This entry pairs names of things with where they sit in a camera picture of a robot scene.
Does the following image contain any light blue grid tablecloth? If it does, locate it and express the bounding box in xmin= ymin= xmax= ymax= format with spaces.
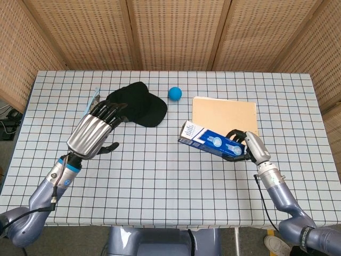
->
xmin=0 ymin=70 xmax=341 ymax=231

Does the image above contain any blue ball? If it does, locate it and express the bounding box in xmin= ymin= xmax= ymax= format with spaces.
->
xmin=168 ymin=86 xmax=183 ymax=102

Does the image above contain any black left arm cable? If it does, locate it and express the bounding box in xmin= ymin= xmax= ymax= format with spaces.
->
xmin=0 ymin=156 xmax=70 ymax=238

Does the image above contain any grey-blue robot torso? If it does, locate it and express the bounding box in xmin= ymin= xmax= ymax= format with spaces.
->
xmin=106 ymin=226 xmax=222 ymax=256

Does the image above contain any black baseball cap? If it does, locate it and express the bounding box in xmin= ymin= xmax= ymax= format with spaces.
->
xmin=106 ymin=81 xmax=168 ymax=128

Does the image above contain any blue toothpaste box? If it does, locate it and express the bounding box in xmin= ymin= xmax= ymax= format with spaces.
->
xmin=177 ymin=120 xmax=247 ymax=158

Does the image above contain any light blue toothbrush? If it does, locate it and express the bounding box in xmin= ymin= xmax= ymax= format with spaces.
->
xmin=84 ymin=86 xmax=101 ymax=117

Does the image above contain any white shoe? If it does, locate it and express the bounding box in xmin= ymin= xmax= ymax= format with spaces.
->
xmin=263 ymin=235 xmax=293 ymax=256

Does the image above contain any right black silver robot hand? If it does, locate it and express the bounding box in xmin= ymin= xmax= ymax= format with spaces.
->
xmin=223 ymin=129 xmax=270 ymax=164

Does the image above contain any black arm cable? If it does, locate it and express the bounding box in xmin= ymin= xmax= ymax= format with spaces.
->
xmin=253 ymin=173 xmax=280 ymax=231
xmin=0 ymin=156 xmax=70 ymax=238

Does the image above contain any tan manila folder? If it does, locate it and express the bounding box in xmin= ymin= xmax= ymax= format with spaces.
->
xmin=191 ymin=96 xmax=260 ymax=137

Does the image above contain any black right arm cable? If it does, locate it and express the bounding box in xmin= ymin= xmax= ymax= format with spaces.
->
xmin=253 ymin=173 xmax=280 ymax=231

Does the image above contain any wooden woven folding screen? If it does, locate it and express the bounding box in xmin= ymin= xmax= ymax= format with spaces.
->
xmin=0 ymin=0 xmax=341 ymax=114

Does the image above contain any black floor cables pile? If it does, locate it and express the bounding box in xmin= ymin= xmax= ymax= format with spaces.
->
xmin=0 ymin=105 xmax=24 ymax=142

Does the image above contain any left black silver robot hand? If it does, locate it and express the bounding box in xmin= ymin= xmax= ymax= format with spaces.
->
xmin=66 ymin=102 xmax=128 ymax=161

